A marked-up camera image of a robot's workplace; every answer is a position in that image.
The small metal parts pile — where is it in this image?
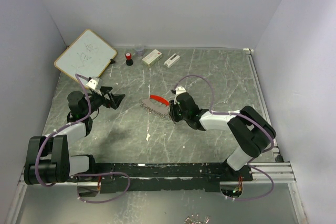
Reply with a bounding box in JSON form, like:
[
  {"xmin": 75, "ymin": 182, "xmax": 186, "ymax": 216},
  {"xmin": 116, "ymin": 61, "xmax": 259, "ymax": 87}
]
[{"xmin": 184, "ymin": 214, "xmax": 211, "ymax": 224}]

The white rectangular device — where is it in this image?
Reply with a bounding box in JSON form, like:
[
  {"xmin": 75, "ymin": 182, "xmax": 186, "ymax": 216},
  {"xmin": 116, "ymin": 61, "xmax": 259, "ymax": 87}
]
[{"xmin": 164, "ymin": 54, "xmax": 180, "ymax": 68}]

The small whiteboard wooden frame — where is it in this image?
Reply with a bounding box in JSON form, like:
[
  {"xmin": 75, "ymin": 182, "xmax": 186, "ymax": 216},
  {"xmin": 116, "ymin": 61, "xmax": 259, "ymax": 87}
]
[{"xmin": 54, "ymin": 29, "xmax": 117, "ymax": 82}]

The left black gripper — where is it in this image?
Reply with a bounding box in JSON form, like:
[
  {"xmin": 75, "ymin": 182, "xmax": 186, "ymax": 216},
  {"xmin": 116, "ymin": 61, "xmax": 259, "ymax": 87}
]
[{"xmin": 84, "ymin": 86, "xmax": 125, "ymax": 116}]

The red black stamp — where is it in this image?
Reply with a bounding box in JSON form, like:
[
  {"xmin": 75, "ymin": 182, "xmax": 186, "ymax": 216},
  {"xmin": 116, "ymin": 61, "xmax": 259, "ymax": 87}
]
[{"xmin": 125, "ymin": 52, "xmax": 133, "ymax": 66}]

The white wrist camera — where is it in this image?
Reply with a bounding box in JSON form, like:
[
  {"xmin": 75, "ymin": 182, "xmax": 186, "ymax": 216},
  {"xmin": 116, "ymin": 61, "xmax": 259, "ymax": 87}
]
[
  {"xmin": 171, "ymin": 86, "xmax": 186, "ymax": 103},
  {"xmin": 86, "ymin": 77, "xmax": 102, "ymax": 96}
]

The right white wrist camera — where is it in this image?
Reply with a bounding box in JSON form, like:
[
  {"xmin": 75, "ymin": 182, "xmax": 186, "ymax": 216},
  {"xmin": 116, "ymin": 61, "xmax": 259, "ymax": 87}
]
[{"xmin": 171, "ymin": 86, "xmax": 186, "ymax": 103}]

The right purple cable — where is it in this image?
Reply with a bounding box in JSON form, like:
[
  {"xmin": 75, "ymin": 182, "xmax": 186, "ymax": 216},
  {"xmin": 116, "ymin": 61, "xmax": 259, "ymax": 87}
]
[{"xmin": 175, "ymin": 74, "xmax": 277, "ymax": 201}]

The clear plastic cup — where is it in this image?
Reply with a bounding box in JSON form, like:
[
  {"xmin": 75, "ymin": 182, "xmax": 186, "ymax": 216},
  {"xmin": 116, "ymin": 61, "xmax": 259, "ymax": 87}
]
[{"xmin": 134, "ymin": 44, "xmax": 145, "ymax": 57}]

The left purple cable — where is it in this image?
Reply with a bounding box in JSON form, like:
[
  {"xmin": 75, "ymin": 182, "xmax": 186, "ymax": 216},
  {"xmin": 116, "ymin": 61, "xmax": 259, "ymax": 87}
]
[{"xmin": 34, "ymin": 73, "xmax": 131, "ymax": 204}]

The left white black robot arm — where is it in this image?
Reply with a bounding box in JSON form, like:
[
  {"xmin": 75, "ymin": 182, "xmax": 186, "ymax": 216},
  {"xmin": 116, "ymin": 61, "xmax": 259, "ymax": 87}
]
[{"xmin": 24, "ymin": 86, "xmax": 125, "ymax": 186}]

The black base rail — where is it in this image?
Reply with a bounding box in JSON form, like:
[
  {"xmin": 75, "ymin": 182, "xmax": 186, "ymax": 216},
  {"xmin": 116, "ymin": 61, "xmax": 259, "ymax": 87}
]
[{"xmin": 70, "ymin": 162, "xmax": 254, "ymax": 195}]

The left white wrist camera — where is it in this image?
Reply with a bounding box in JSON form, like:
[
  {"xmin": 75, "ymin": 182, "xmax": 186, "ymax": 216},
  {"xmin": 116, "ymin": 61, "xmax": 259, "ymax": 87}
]
[{"xmin": 86, "ymin": 77, "xmax": 102, "ymax": 96}]

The purple cable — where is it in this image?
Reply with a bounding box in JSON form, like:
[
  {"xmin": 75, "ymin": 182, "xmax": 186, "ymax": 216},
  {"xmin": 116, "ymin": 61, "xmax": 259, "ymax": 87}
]
[
  {"xmin": 175, "ymin": 74, "xmax": 277, "ymax": 201},
  {"xmin": 34, "ymin": 73, "xmax": 131, "ymax": 204}
]

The aluminium frame rail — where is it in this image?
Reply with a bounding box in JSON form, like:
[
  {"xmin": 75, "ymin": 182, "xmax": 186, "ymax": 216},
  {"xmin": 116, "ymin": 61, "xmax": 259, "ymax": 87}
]
[{"xmin": 243, "ymin": 48, "xmax": 308, "ymax": 223}]

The white cardboard box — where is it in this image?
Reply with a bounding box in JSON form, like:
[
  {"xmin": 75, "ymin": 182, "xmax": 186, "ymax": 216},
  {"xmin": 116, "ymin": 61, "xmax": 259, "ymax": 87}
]
[{"xmin": 142, "ymin": 49, "xmax": 162, "ymax": 67}]

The red carabiner keyring with keys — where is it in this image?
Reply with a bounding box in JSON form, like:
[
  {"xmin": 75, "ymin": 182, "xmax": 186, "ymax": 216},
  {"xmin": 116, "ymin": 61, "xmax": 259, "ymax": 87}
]
[{"xmin": 140, "ymin": 94, "xmax": 170, "ymax": 118}]

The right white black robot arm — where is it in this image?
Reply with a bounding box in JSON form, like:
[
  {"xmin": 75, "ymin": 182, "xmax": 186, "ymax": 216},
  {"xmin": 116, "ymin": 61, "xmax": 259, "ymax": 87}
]
[{"xmin": 169, "ymin": 89, "xmax": 276, "ymax": 181}]

